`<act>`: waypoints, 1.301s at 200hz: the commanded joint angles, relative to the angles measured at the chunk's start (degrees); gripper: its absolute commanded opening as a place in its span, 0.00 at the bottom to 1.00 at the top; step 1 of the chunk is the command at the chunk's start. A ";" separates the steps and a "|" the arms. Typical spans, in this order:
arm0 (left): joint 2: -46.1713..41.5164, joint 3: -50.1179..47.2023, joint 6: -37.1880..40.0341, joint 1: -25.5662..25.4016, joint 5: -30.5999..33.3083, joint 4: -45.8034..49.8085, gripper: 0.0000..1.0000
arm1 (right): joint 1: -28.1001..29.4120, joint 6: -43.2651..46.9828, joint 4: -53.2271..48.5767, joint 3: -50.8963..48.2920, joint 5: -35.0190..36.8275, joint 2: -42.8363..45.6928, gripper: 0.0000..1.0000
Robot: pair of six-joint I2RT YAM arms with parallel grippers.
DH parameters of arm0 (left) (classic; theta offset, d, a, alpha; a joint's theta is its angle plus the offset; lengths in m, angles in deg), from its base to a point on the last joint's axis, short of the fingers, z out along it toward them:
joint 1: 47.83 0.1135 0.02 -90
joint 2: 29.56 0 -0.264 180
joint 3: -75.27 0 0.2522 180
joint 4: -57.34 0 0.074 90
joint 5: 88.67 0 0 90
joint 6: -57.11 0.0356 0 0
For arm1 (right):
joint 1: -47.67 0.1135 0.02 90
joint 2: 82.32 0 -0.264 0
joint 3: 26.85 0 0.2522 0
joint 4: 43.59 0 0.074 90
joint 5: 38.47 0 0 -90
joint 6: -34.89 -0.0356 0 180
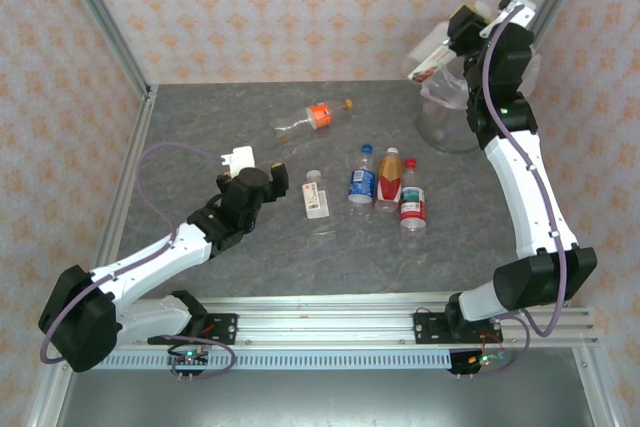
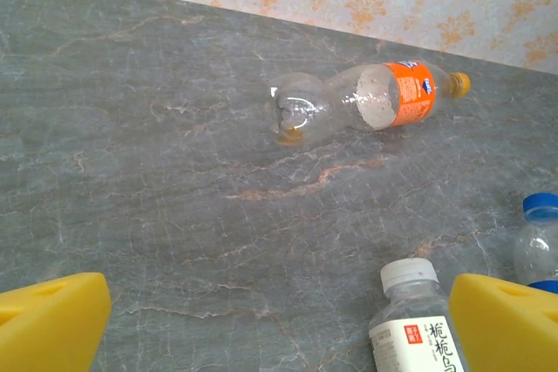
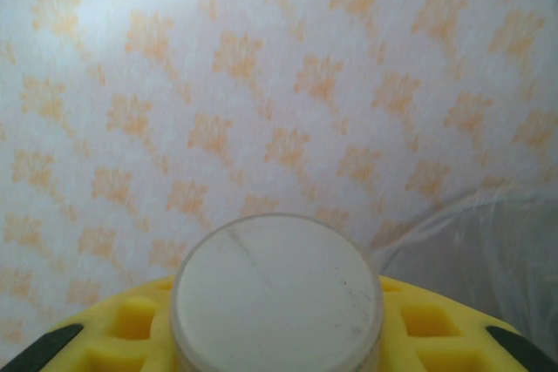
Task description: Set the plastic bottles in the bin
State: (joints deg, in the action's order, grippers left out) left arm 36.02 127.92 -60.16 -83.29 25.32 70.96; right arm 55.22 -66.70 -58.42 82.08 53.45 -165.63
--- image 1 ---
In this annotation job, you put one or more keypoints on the clear plastic bin liner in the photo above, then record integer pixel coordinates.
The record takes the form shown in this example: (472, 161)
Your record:
(442, 94)

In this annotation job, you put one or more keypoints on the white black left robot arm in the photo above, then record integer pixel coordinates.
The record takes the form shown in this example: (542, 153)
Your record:
(150, 257)

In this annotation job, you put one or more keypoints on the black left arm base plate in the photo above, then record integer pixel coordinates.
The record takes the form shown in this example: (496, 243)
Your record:
(225, 327)

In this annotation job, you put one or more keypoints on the clear plastic bin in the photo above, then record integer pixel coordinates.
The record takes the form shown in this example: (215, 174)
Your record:
(445, 132)

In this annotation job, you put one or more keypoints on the blue label plastic bottle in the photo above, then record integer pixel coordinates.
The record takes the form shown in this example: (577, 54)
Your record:
(362, 182)

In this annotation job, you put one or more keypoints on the aluminium table side rail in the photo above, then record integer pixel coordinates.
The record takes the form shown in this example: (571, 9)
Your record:
(127, 167)

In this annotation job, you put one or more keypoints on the right controller circuit board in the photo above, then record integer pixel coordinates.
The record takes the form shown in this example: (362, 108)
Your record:
(480, 361)

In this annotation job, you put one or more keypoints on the aluminium slotted mounting rail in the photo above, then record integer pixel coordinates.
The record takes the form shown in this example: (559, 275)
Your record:
(325, 322)

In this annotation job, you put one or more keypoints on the amber bottle red white label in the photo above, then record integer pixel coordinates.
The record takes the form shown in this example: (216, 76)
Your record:
(389, 182)

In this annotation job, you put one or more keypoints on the controller circuit board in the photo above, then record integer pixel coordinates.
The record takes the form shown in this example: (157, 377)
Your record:
(480, 361)
(189, 358)

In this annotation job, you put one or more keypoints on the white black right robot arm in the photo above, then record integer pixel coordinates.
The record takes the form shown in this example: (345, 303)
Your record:
(525, 197)

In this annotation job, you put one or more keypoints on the red cap teal label bottle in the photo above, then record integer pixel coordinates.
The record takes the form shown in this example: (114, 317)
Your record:
(413, 202)

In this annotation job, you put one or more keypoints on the grey metal panel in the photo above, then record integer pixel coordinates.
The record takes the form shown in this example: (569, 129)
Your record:
(325, 397)

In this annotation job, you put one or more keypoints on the orange label plastic bottle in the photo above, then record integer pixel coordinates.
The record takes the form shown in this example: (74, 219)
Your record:
(320, 116)

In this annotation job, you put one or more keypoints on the white label clear bottle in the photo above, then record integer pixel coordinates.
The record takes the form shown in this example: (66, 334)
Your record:
(314, 197)

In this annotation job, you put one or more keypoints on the left controller circuit board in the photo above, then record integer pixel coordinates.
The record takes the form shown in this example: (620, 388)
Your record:
(189, 358)

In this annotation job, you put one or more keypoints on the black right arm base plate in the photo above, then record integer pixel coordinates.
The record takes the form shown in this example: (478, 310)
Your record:
(425, 327)

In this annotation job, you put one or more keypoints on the aluminium lower frame rail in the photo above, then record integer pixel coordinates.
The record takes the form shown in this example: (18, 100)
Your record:
(595, 392)
(45, 402)

